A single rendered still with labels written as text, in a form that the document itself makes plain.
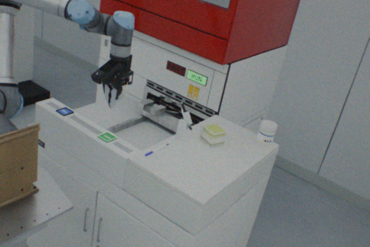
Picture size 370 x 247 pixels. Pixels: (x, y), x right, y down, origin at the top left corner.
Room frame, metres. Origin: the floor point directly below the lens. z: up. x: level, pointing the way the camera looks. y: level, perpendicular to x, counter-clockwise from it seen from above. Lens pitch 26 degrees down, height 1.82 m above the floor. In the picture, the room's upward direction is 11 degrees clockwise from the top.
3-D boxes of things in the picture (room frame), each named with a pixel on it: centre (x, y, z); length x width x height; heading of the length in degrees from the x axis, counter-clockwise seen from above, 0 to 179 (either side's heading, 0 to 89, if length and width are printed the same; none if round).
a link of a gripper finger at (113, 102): (1.43, 0.25, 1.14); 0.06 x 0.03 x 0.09; 148
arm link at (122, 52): (1.44, 0.27, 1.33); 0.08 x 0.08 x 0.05
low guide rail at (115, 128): (1.78, 0.26, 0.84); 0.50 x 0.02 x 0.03; 148
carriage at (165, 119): (1.86, 0.05, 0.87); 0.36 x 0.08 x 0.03; 58
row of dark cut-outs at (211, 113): (1.96, 0.03, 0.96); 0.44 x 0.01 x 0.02; 58
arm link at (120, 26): (1.44, 0.27, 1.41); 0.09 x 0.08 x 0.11; 82
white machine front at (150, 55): (2.06, 0.18, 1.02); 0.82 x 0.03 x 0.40; 58
